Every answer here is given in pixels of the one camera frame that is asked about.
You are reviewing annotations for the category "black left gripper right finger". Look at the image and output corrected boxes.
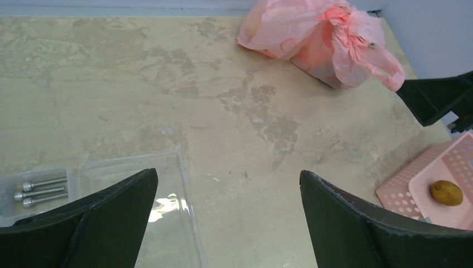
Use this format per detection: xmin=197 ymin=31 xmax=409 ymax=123
xmin=300 ymin=170 xmax=472 ymax=268

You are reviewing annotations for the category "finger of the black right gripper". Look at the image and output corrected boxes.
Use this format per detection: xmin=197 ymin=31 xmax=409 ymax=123
xmin=396 ymin=71 xmax=472 ymax=127

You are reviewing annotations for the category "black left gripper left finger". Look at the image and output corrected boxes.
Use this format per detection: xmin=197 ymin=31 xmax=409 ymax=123
xmin=1 ymin=168 xmax=158 ymax=267

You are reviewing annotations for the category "pink plastic bag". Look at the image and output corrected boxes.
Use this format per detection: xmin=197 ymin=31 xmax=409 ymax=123
xmin=237 ymin=1 xmax=406 ymax=92

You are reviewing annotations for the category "yellow-brown fake lemon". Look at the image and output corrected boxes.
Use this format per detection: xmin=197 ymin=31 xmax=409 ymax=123
xmin=429 ymin=180 xmax=464 ymax=207

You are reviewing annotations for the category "clear plastic screw organizer box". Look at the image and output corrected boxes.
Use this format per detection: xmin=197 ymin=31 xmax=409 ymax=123
xmin=1 ymin=152 xmax=208 ymax=267

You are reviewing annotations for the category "pink perforated plastic basket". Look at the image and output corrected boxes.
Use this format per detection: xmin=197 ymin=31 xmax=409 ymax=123
xmin=375 ymin=132 xmax=472 ymax=230

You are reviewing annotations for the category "silver bolt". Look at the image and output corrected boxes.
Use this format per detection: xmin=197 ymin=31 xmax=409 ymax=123
xmin=13 ymin=186 xmax=66 ymax=202
xmin=22 ymin=178 xmax=67 ymax=192
xmin=22 ymin=193 xmax=69 ymax=208

